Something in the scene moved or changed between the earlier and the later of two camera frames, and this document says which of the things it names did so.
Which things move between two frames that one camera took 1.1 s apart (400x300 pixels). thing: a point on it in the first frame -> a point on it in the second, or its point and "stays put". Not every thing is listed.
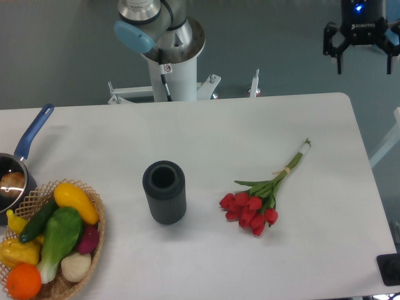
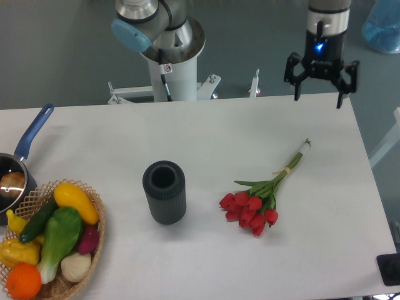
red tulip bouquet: (254, 207) stays put
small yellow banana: (17, 224) stays put
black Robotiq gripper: (362, 22) -> (324, 59)
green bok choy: (62, 234) stays put
